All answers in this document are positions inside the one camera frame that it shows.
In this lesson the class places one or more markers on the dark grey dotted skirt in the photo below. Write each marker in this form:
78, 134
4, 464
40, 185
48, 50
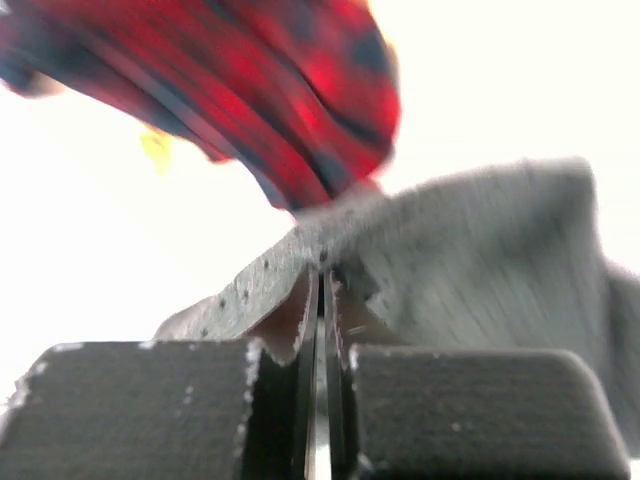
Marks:
503, 257

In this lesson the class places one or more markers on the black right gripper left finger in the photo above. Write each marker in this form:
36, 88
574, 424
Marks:
200, 409

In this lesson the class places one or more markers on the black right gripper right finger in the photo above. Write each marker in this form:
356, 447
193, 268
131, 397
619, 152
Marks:
403, 412

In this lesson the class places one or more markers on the wooden clothes rack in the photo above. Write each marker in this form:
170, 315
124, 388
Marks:
157, 146

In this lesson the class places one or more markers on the red black plaid garment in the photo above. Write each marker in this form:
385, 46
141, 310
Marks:
301, 92

